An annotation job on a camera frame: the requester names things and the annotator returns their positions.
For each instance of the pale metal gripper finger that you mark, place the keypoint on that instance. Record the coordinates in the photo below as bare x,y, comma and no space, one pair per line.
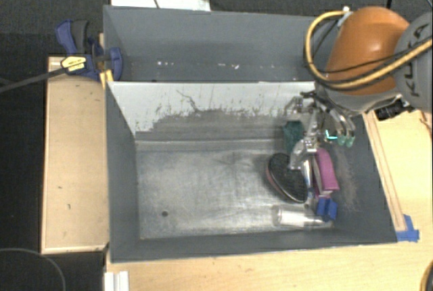
299,156
314,195

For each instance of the blue block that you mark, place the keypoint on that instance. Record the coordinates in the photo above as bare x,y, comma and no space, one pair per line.
327,209

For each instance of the dark green flat block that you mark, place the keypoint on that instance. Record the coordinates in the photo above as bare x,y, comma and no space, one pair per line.
291,134

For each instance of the purple flat block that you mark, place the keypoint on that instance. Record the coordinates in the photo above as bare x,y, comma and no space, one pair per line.
327,171

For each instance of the clear plastic bottle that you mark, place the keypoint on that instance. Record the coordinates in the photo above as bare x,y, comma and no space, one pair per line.
294,217

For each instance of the grey metal bin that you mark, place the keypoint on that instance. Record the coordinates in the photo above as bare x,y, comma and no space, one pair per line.
203,181

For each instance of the pale wood board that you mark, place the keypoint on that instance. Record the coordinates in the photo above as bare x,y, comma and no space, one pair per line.
76,164

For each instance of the black cylinder on white bracket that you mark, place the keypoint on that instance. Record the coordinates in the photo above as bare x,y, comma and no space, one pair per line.
392,111

